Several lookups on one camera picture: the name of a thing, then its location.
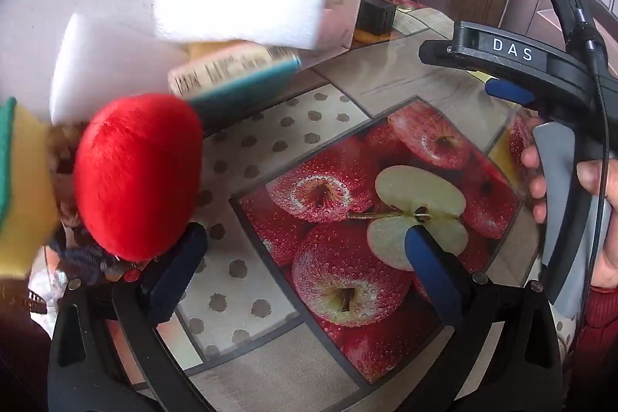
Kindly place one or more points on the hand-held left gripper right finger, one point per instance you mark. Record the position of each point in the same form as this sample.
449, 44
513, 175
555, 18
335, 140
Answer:
429, 269

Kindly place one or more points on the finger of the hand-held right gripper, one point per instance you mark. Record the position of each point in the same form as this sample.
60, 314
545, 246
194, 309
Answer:
507, 91

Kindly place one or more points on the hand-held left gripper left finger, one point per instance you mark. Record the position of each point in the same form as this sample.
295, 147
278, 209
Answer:
173, 269

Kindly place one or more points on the red plush strawberry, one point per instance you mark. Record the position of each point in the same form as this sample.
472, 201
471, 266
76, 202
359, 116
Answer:
137, 178

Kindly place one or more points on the yellow green scouring sponge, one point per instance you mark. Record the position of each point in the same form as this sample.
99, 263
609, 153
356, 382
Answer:
24, 199

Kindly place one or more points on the teal tissue pack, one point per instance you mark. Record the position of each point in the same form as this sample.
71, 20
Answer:
236, 79

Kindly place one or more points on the person's right forearm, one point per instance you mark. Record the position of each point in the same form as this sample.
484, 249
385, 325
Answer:
598, 335

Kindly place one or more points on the person's right hand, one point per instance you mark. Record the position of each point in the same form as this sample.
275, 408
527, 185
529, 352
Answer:
598, 219

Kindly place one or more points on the dark denim cloth piece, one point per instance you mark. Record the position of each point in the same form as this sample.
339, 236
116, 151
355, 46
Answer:
82, 257

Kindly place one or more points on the black adapter box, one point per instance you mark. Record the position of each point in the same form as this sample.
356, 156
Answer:
376, 14

